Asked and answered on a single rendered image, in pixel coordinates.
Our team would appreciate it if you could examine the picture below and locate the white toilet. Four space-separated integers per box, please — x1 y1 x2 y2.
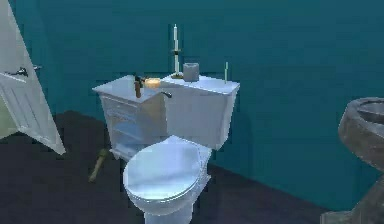
122 74 241 224

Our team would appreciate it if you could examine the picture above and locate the grey toilet paper roll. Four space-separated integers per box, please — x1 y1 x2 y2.
182 62 200 83

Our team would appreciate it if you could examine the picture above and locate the brown bottle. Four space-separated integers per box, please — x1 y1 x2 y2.
133 75 144 99

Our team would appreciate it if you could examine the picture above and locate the black door handle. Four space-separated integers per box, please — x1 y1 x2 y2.
5 65 43 78

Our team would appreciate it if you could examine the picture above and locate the white small cabinet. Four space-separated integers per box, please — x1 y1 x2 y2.
92 74 168 162

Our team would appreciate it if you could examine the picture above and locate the grey stone pedestal sink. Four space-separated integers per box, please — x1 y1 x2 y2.
320 96 384 224

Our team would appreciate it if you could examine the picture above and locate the white room door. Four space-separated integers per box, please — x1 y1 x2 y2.
0 0 67 156

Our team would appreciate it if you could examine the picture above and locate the yellow soap bar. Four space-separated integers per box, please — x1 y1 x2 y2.
144 78 161 89

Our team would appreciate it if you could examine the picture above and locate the tall white candle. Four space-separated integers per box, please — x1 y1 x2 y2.
170 23 184 80

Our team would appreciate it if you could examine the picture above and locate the olive green plunger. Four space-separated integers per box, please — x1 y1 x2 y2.
88 148 110 183

